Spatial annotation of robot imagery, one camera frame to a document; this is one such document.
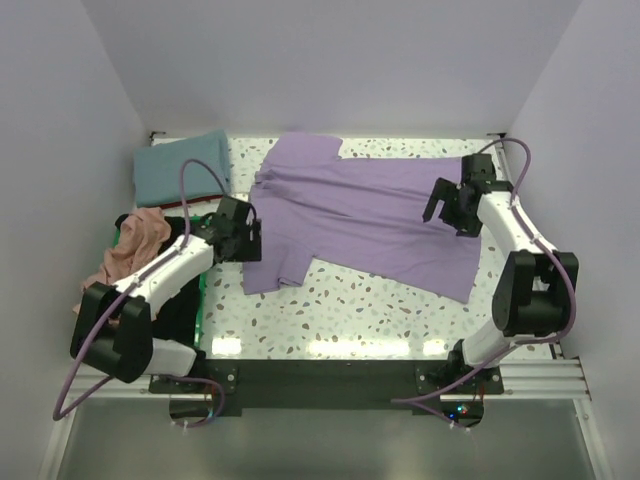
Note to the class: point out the purple t-shirt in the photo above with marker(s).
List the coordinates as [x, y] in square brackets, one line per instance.
[360, 213]

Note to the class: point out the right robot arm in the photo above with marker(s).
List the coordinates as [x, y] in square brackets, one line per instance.
[534, 300]

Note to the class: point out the green plastic bin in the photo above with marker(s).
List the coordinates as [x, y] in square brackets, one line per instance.
[177, 228]

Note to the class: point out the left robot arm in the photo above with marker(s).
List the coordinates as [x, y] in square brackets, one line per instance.
[114, 333]

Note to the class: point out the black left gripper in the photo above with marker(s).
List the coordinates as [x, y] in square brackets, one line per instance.
[251, 249]

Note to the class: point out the pink crumpled t-shirt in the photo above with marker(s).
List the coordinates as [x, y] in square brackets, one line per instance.
[141, 236]

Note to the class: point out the black t-shirt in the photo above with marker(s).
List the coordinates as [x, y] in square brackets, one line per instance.
[177, 318]

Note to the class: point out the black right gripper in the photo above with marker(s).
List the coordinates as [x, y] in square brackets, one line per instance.
[466, 227]

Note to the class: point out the folded blue t-shirt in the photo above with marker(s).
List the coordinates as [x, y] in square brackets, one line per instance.
[202, 161]

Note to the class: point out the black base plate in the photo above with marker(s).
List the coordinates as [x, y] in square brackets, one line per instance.
[424, 386]

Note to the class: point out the aluminium frame rail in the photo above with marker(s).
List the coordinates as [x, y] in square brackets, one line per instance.
[558, 379]

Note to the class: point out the folded dark red t-shirt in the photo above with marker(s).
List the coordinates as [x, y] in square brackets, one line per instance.
[191, 201]

